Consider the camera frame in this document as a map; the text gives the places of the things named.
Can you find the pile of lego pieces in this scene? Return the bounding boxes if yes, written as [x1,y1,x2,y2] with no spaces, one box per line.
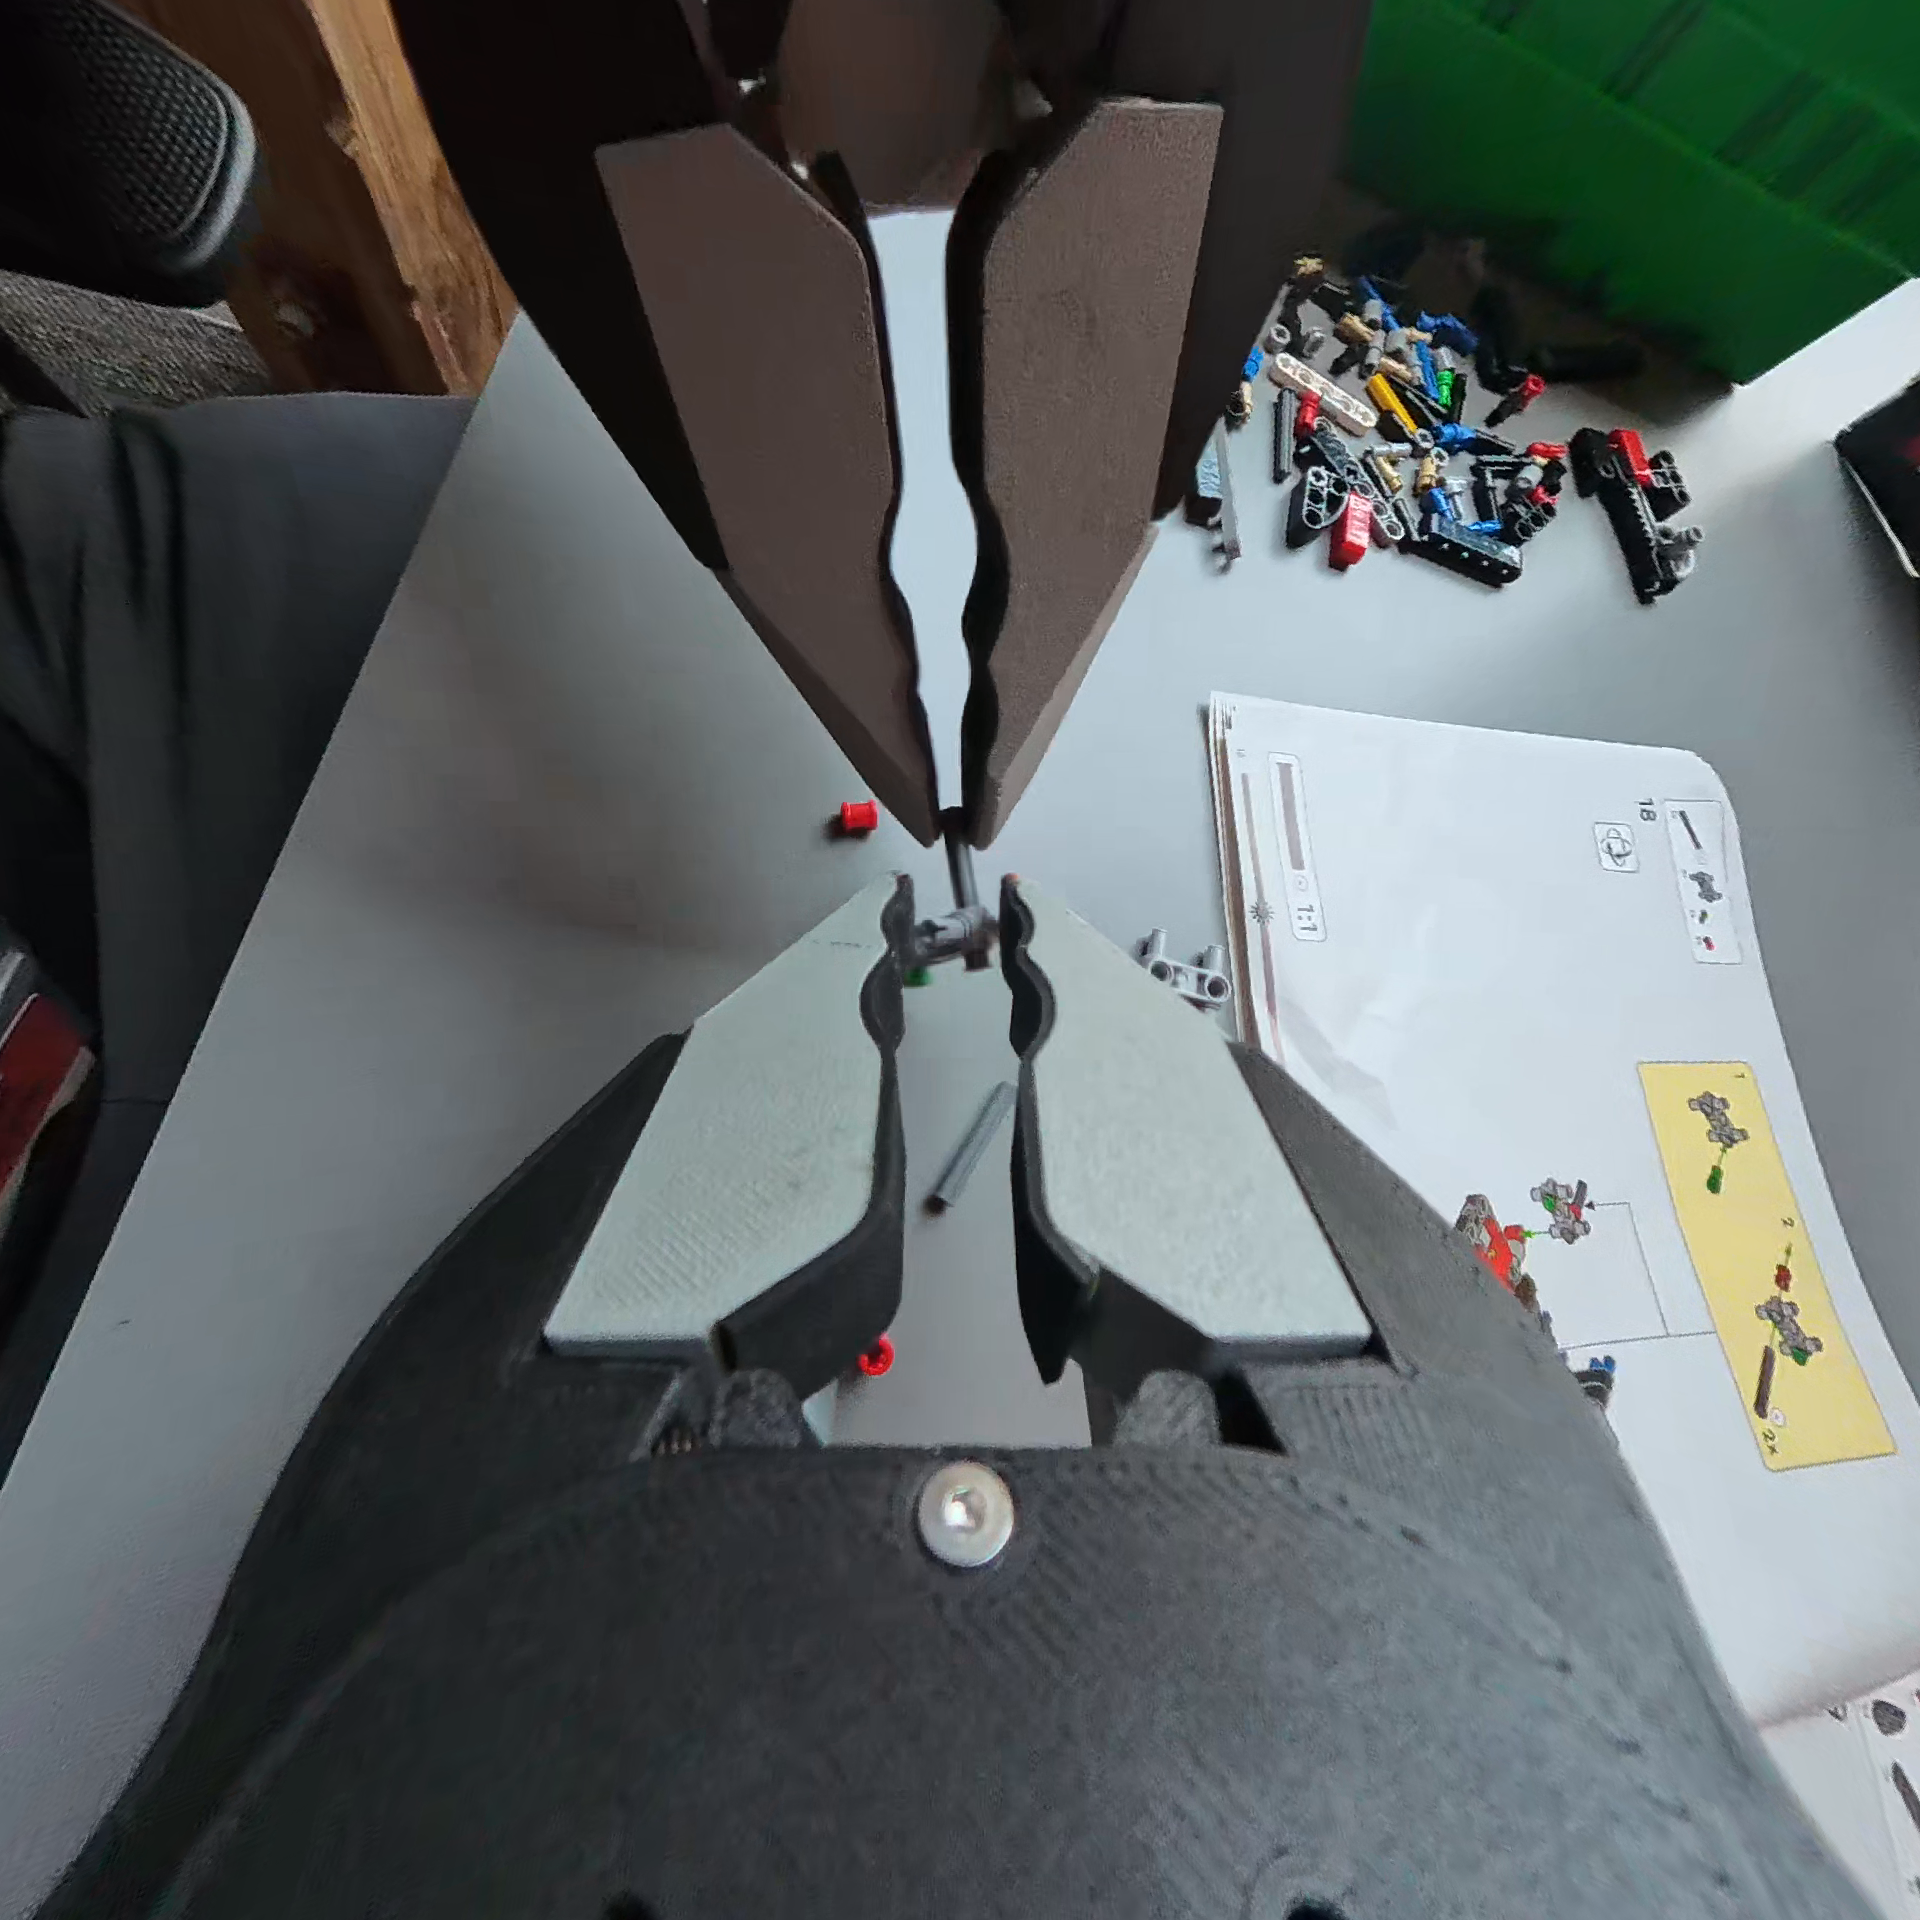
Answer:
[1184,248,1576,593]

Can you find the lego instruction booklet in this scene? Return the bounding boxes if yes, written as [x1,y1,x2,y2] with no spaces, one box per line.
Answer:
[1207,690,1920,1920]

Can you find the light grey lego connector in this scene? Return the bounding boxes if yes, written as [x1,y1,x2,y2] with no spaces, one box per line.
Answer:
[1134,928,1236,1008]

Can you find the black and red lego assembly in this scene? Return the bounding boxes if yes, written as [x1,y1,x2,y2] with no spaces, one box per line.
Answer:
[1568,426,1709,608]

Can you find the wooden post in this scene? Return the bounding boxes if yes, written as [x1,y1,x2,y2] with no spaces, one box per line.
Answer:
[128,0,522,401]

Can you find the person's leg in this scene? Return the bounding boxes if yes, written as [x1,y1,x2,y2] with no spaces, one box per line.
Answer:
[0,394,485,1442]

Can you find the red and black item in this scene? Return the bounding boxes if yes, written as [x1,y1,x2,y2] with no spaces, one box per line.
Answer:
[0,937,100,1216]

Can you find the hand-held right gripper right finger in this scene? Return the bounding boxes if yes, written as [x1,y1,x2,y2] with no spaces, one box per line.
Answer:
[997,873,1373,1390]

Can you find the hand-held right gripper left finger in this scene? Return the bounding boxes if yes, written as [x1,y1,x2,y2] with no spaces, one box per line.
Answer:
[543,873,917,1404]

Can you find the black box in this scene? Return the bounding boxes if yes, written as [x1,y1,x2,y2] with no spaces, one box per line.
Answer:
[1834,375,1920,582]

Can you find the black office chair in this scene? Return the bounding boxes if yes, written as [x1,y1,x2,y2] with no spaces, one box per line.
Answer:
[0,0,275,424]

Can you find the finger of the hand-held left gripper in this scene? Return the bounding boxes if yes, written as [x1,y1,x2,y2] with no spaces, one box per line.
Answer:
[596,123,943,852]
[943,94,1226,848]

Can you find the grey lego axle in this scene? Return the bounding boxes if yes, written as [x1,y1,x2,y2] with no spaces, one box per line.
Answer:
[924,1079,1020,1219]

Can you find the green plastic bin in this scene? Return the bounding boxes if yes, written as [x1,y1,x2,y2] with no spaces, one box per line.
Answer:
[1341,0,1920,391]

